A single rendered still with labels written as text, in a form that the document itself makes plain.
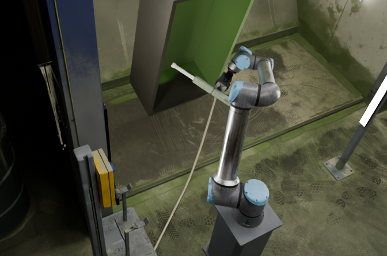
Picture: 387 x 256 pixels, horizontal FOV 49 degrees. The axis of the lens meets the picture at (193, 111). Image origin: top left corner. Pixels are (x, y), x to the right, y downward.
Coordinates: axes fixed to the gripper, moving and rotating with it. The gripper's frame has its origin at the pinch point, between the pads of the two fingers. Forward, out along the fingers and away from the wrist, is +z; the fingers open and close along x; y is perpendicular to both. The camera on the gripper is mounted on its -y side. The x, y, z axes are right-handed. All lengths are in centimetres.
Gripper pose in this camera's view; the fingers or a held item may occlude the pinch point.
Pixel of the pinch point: (216, 92)
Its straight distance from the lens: 293.4
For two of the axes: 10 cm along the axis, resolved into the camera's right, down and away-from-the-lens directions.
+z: -5.3, 7.6, 3.8
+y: 1.4, -3.7, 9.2
